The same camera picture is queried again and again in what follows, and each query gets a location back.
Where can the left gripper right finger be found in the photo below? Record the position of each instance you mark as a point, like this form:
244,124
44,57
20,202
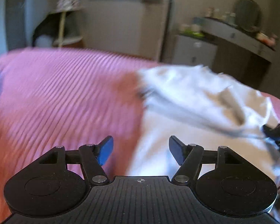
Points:
190,158

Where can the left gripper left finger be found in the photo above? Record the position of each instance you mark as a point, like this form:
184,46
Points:
91,158

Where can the white knit garment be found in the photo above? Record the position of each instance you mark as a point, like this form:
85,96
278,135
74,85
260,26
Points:
202,108

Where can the pink ribbed bedspread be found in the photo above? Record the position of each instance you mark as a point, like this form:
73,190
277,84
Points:
53,101

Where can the grey vanity desk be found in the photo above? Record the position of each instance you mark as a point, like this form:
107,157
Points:
238,54

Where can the grey drawer cabinet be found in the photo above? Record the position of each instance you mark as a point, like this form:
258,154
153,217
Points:
192,51

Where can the tall standing mirror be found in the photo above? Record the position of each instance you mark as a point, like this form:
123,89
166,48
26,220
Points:
167,14

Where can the yellow-legged side table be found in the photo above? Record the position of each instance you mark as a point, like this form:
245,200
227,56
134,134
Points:
69,35

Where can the round vanity mirror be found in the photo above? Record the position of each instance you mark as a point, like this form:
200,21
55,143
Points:
248,15

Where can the black and white bag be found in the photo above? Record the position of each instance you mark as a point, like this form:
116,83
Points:
49,26

